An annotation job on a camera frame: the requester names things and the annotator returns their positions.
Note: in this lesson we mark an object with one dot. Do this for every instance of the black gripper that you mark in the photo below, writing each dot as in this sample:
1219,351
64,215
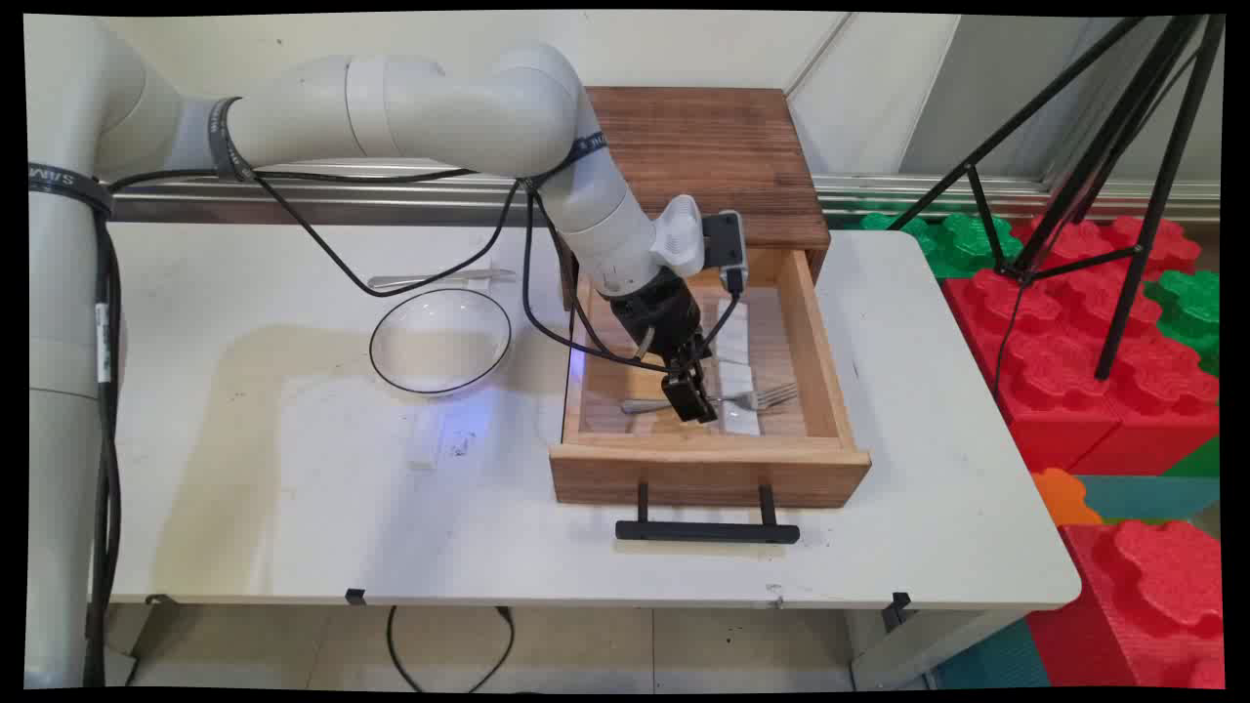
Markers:
659,312

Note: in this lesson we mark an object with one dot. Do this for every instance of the silver table knife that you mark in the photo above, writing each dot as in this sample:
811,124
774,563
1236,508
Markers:
410,280

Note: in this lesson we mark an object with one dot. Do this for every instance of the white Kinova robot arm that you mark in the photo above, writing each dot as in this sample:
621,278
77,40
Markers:
439,107

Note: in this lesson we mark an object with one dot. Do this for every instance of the silver fork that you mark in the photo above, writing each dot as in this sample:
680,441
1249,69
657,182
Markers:
645,403

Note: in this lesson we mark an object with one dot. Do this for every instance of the white ceramic cutlery rest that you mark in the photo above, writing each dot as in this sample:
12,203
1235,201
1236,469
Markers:
479,263
427,441
738,332
744,422

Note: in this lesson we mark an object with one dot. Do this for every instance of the light wooden drawer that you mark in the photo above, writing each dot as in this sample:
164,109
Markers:
703,474

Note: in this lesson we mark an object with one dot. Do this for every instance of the dark wooden drawer cabinet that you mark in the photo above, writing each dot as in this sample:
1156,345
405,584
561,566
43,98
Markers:
713,146

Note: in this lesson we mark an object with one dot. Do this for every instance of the white plate with black rim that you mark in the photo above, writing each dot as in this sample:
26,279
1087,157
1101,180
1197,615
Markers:
439,342

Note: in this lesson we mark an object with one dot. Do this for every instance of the green foam block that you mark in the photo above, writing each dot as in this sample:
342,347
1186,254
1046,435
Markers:
962,244
1191,312

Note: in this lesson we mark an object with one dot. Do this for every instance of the white table leg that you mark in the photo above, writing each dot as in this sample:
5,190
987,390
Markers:
908,654

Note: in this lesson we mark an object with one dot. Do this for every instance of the orange foam piece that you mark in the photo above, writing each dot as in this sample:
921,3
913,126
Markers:
1060,498

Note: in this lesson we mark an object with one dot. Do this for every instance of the black tripod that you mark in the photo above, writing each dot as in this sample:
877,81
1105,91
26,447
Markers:
1159,195

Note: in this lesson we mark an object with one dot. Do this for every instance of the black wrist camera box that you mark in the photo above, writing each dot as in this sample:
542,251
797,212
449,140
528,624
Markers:
725,244

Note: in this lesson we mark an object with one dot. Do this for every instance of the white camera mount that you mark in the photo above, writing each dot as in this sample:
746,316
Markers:
679,234

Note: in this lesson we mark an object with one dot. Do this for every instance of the metal wall rail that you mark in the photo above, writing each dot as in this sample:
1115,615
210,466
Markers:
928,192

